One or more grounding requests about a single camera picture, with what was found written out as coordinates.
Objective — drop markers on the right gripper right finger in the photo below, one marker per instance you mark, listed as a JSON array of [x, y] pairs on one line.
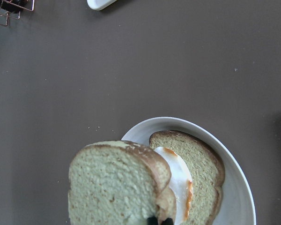
[[167, 221]]

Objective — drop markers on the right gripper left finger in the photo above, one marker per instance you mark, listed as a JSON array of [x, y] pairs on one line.
[[152, 221]]

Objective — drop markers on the bread slice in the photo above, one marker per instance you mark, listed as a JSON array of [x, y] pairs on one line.
[[206, 168], [119, 183]]

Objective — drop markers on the white plate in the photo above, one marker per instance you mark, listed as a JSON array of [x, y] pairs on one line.
[[237, 207]]

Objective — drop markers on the cream serving tray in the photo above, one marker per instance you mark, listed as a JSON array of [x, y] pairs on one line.
[[99, 4]]

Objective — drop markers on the fried egg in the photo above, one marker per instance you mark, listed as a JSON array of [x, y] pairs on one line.
[[180, 183]]

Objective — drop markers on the copper bottle rack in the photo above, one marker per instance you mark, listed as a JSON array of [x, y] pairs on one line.
[[11, 9]]

